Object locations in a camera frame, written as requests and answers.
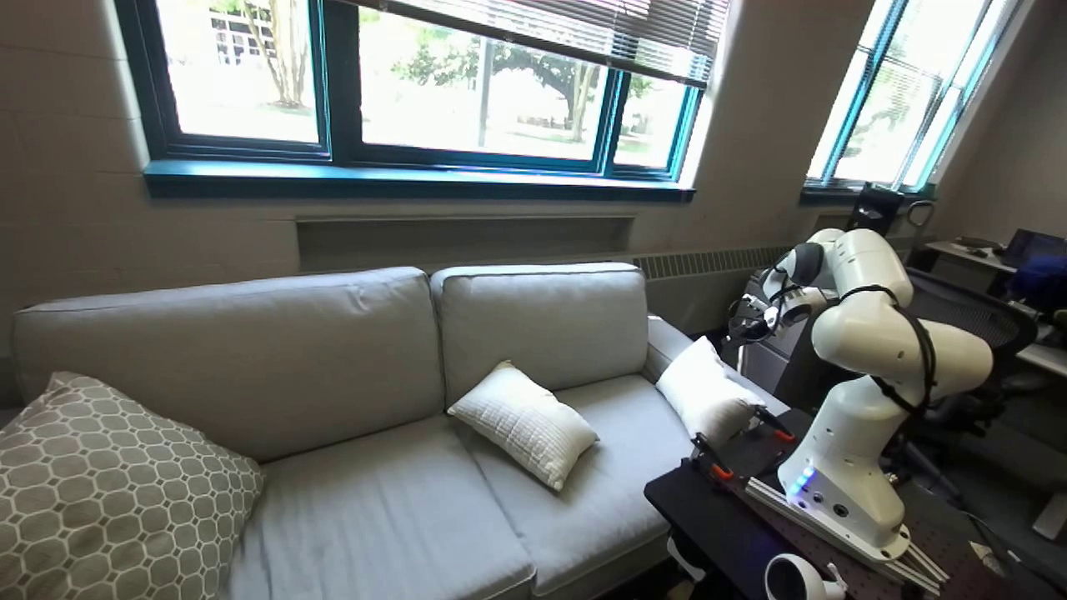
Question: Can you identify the orange black clamp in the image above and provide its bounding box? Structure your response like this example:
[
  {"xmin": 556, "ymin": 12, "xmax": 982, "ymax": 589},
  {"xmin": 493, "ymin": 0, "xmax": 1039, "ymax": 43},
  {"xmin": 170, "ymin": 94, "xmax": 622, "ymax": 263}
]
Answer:
[
  {"xmin": 689, "ymin": 430, "xmax": 744, "ymax": 485},
  {"xmin": 748, "ymin": 404, "xmax": 795, "ymax": 448}
]

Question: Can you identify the cream striped cushion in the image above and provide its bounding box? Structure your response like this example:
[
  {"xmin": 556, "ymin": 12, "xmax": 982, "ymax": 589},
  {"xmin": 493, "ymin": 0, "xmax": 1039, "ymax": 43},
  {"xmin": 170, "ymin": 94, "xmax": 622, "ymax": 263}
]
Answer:
[
  {"xmin": 654, "ymin": 333, "xmax": 770, "ymax": 451},
  {"xmin": 443, "ymin": 360, "xmax": 604, "ymax": 493}
]

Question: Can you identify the slatted window blind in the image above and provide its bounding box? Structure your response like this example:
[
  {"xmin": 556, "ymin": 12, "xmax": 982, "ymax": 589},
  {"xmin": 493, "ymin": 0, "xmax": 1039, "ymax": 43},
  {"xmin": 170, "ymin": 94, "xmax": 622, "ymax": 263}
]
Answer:
[{"xmin": 350, "ymin": 0, "xmax": 741, "ymax": 94}]

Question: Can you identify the grey lattice patterned cushion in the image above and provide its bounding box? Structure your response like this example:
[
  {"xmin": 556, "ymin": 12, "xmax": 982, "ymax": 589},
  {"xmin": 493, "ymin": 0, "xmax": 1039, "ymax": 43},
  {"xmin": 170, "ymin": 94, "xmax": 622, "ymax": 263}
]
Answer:
[{"xmin": 0, "ymin": 365, "xmax": 265, "ymax": 600}]

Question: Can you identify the dark grey cabinet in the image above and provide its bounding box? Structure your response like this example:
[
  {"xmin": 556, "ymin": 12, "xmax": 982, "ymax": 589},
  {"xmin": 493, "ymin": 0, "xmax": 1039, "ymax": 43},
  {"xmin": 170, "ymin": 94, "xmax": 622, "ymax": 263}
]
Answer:
[{"xmin": 721, "ymin": 290, "xmax": 830, "ymax": 411}]

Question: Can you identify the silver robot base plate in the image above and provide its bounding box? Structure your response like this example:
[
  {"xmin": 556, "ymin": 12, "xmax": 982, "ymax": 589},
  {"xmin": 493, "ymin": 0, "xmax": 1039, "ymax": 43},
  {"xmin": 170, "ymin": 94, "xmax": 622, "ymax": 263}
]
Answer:
[{"xmin": 741, "ymin": 473, "xmax": 952, "ymax": 592}]

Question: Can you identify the black office chair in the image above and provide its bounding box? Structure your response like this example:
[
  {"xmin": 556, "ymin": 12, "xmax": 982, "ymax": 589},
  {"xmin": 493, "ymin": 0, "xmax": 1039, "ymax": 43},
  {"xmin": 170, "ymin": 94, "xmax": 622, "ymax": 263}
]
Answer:
[{"xmin": 902, "ymin": 270, "xmax": 1043, "ymax": 443}]

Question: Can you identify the white desk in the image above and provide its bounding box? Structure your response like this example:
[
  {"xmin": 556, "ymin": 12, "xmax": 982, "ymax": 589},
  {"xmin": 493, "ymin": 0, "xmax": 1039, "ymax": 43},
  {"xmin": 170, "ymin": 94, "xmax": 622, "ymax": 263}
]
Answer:
[{"xmin": 915, "ymin": 238, "xmax": 1067, "ymax": 380}]

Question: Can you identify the white VR controller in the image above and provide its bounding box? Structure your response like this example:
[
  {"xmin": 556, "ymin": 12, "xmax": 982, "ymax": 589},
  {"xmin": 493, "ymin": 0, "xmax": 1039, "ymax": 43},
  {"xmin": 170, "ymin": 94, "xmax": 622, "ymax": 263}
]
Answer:
[{"xmin": 760, "ymin": 549, "xmax": 849, "ymax": 600}]

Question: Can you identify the narrow teal framed window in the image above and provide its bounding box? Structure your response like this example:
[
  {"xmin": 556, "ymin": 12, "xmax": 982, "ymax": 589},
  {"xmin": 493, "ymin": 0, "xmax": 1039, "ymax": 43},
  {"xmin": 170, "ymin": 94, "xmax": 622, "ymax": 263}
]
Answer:
[{"xmin": 799, "ymin": 0, "xmax": 1039, "ymax": 209}]

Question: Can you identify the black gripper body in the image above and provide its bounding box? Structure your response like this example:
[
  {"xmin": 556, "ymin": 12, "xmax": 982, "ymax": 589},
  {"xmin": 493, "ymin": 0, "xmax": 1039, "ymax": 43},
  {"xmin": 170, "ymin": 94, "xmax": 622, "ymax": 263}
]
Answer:
[{"xmin": 744, "ymin": 270, "xmax": 808, "ymax": 333}]

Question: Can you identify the wide teal framed window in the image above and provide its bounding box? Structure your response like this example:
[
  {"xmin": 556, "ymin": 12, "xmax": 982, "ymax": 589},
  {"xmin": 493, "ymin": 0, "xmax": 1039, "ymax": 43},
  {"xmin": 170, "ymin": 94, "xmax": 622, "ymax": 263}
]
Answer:
[{"xmin": 114, "ymin": 0, "xmax": 714, "ymax": 202}]

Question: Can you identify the white floor object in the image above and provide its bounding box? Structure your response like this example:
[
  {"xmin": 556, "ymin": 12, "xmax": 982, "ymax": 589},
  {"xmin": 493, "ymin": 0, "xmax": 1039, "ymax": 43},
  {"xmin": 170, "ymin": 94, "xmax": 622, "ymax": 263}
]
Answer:
[{"xmin": 1031, "ymin": 490, "xmax": 1067, "ymax": 542}]

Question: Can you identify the black boxy device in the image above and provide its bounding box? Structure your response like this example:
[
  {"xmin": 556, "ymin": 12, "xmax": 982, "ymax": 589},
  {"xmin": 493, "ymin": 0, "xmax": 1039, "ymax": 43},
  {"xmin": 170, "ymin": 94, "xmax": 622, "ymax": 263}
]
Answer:
[{"xmin": 846, "ymin": 183, "xmax": 911, "ymax": 238}]

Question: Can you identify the baseboard radiator grille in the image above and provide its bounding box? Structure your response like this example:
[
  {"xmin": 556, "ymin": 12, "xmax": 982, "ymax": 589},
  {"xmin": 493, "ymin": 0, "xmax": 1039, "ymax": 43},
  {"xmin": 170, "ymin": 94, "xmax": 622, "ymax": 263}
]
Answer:
[{"xmin": 630, "ymin": 242, "xmax": 781, "ymax": 338}]

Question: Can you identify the grey fabric couch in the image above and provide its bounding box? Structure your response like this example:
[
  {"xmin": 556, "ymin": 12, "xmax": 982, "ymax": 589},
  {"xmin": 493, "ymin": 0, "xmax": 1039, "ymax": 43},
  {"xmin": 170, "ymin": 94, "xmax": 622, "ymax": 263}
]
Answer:
[{"xmin": 11, "ymin": 261, "xmax": 792, "ymax": 600}]

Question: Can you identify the black robot table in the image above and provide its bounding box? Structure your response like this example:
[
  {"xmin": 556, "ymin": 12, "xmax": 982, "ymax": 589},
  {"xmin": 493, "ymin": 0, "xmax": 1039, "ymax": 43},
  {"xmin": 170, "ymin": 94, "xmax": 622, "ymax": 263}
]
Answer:
[{"xmin": 639, "ymin": 401, "xmax": 1067, "ymax": 600}]

